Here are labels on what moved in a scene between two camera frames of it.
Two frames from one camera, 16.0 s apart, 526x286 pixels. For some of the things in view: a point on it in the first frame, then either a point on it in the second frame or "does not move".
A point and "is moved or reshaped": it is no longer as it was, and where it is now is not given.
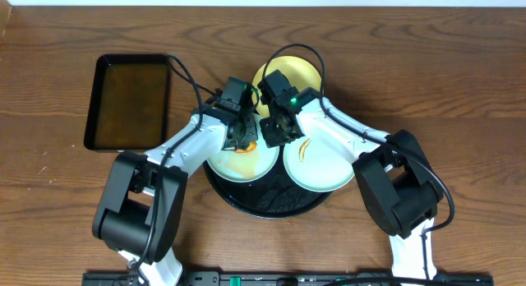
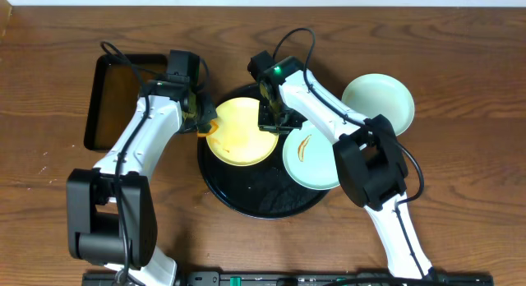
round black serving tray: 274,196 does not move
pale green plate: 315,167 does not move
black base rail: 297,279 does not move
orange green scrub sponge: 251,146 is moved or reshaped
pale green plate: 246,167 → 375,94
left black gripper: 242,135 → 205,113
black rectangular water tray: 130,103 does not move
